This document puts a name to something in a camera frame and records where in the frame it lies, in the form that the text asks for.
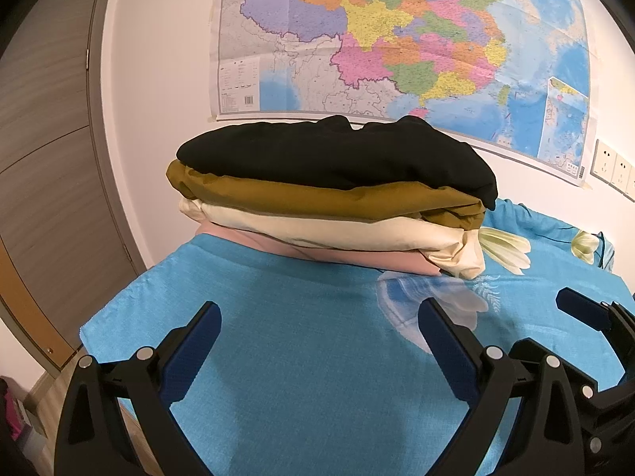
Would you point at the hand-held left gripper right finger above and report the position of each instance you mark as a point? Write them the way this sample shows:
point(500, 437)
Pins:
point(446, 352)

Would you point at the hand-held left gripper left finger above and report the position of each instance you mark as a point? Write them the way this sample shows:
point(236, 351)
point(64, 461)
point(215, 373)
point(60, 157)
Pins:
point(193, 352)

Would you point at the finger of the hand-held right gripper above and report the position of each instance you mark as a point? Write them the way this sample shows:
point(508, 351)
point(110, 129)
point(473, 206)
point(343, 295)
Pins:
point(575, 372)
point(583, 307)

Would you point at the black garment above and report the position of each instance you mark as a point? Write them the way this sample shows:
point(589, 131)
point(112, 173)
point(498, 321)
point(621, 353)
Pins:
point(337, 158)

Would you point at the blue floral bedsheet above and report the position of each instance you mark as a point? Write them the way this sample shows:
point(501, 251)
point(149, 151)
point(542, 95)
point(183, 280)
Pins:
point(307, 347)

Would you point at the pink garment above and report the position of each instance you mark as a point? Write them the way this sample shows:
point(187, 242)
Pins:
point(357, 257)

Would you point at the cream garment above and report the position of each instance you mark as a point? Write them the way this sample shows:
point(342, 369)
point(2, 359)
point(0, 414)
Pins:
point(347, 233)

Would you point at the pink object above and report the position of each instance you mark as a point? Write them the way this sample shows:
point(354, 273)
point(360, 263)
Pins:
point(17, 421)

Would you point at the olive garment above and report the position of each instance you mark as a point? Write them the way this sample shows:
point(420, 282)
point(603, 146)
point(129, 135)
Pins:
point(307, 198)

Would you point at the wooden door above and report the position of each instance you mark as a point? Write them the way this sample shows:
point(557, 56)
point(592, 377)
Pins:
point(44, 158)

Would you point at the white wall socket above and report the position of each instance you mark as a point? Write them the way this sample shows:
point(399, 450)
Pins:
point(624, 171)
point(605, 159)

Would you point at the colourful wall map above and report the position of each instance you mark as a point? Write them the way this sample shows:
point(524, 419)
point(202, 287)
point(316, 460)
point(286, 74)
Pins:
point(397, 34)

